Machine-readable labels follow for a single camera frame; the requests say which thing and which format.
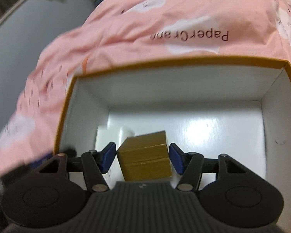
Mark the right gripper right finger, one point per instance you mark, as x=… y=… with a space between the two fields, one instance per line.
x=188 y=166

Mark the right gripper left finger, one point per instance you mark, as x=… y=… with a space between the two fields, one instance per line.
x=95 y=164

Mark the small white box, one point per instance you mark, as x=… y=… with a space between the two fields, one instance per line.
x=116 y=134

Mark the small gold box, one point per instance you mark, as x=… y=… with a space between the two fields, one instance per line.
x=145 y=157

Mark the orange cardboard box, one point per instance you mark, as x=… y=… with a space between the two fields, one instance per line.
x=240 y=106

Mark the pink printed duvet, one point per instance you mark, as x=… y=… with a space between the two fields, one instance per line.
x=120 y=32

